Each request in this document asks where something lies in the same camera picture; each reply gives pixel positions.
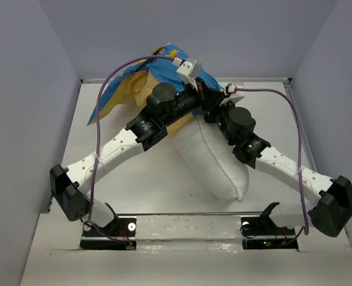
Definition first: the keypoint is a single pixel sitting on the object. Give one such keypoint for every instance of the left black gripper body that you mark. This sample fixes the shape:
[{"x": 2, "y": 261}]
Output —
[{"x": 187, "y": 102}]

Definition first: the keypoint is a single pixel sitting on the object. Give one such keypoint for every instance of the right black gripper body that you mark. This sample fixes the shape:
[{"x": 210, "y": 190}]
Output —
[{"x": 221, "y": 120}]

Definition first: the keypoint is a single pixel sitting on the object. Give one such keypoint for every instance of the yellow pillowcase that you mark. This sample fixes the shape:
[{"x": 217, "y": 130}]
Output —
[{"x": 135, "y": 84}]

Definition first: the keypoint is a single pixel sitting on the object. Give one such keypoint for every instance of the white pillow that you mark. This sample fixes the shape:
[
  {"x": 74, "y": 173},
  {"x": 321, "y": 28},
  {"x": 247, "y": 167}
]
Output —
[{"x": 209, "y": 157}]

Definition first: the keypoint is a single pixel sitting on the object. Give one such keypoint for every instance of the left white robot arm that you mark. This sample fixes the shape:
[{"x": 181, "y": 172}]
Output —
[{"x": 71, "y": 185}]

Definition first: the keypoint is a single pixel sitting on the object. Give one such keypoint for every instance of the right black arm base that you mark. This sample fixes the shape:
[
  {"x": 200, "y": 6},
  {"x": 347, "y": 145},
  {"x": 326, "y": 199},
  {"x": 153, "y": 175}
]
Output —
[{"x": 261, "y": 233}]

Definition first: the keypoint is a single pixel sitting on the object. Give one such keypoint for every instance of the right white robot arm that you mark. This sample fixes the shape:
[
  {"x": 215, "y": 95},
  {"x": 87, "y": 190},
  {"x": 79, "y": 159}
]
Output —
[{"x": 331, "y": 199}]

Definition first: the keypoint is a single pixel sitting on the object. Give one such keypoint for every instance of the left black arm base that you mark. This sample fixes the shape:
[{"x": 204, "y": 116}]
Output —
[{"x": 118, "y": 235}]

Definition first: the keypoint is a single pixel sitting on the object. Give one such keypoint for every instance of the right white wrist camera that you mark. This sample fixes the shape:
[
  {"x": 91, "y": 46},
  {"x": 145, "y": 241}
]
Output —
[{"x": 233, "y": 94}]

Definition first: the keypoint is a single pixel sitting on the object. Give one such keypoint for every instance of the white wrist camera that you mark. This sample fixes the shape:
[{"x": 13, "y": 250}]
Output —
[
  {"x": 188, "y": 70},
  {"x": 233, "y": 94}
]

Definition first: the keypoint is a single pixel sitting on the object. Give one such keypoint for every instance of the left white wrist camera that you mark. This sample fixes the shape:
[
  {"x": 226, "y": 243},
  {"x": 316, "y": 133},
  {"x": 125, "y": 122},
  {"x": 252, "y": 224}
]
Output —
[{"x": 188, "y": 70}]

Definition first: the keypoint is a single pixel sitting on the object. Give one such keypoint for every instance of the aluminium table frame rail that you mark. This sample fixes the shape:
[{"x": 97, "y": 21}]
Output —
[{"x": 219, "y": 79}]

